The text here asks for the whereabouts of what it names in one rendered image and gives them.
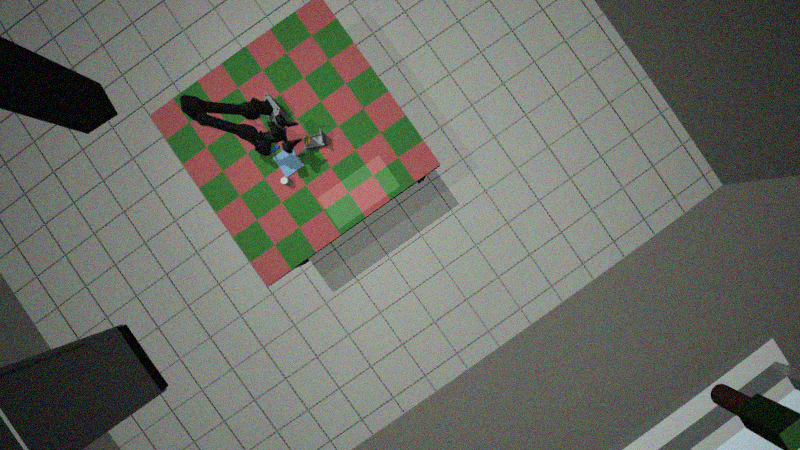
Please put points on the light blue flat square mat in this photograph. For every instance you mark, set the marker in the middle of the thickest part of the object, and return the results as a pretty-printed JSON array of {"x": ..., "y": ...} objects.
[{"x": 288, "y": 162}]

